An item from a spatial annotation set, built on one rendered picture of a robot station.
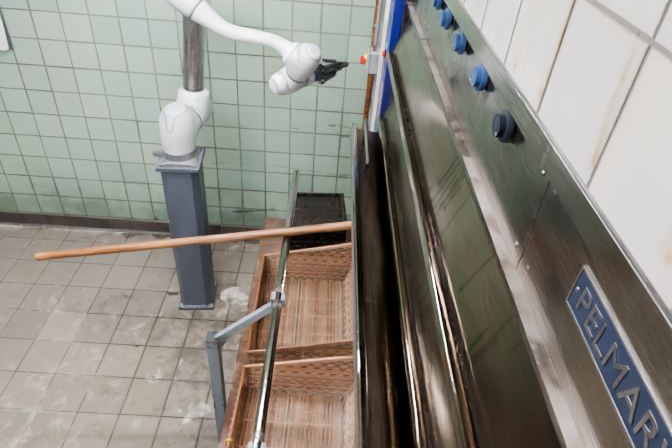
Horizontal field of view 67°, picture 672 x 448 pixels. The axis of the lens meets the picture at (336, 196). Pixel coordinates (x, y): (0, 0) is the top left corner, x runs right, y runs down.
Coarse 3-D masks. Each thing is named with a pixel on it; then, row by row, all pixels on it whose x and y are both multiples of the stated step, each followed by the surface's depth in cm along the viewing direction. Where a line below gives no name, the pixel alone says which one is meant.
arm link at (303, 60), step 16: (192, 16) 205; (208, 16) 205; (224, 32) 208; (240, 32) 206; (256, 32) 204; (288, 48) 202; (304, 48) 199; (288, 64) 204; (304, 64) 201; (304, 80) 212
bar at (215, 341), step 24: (288, 216) 189; (288, 240) 179; (264, 312) 161; (216, 336) 169; (216, 360) 174; (264, 360) 138; (216, 384) 182; (264, 384) 132; (216, 408) 191; (264, 408) 127; (264, 432) 122
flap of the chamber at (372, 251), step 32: (352, 192) 164; (384, 192) 168; (352, 224) 152; (384, 224) 154; (352, 256) 141; (384, 256) 142; (352, 288) 132; (384, 288) 132; (384, 320) 123; (384, 352) 115; (384, 384) 109; (384, 416) 103
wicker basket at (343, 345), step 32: (320, 256) 236; (288, 288) 239; (320, 288) 240; (288, 320) 224; (320, 320) 225; (352, 320) 214; (256, 352) 191; (288, 352) 192; (320, 352) 192; (352, 352) 192
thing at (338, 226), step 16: (320, 224) 179; (336, 224) 178; (160, 240) 181; (176, 240) 180; (192, 240) 179; (208, 240) 179; (224, 240) 179; (240, 240) 180; (48, 256) 181; (64, 256) 181; (80, 256) 182
